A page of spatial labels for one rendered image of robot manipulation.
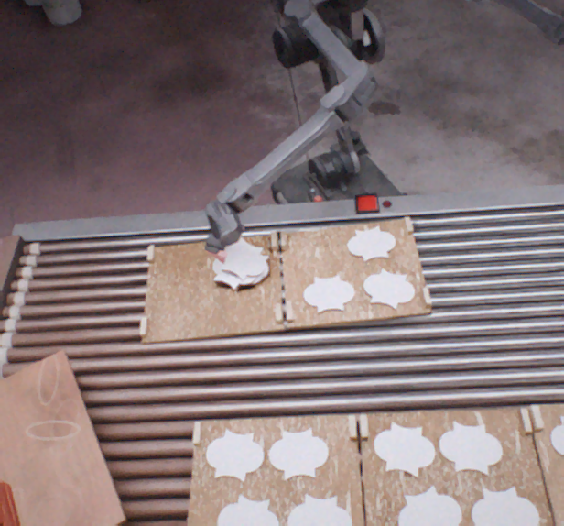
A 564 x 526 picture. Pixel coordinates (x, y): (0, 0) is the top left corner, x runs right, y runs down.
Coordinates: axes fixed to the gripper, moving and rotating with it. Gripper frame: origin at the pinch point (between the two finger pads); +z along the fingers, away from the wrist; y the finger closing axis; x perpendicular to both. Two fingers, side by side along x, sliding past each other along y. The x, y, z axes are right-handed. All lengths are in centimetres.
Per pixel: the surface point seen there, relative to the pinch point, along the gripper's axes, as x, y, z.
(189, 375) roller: -6.8, -36.0, 9.2
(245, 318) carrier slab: -12.8, -14.2, 8.1
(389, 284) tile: -46.0, 12.7, 7.5
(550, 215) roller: -81, 59, 12
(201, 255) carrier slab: 11.7, 0.2, 8.7
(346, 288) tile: -35.2, 6.5, 7.4
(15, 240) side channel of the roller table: 72, -21, 7
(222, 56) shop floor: 148, 203, 109
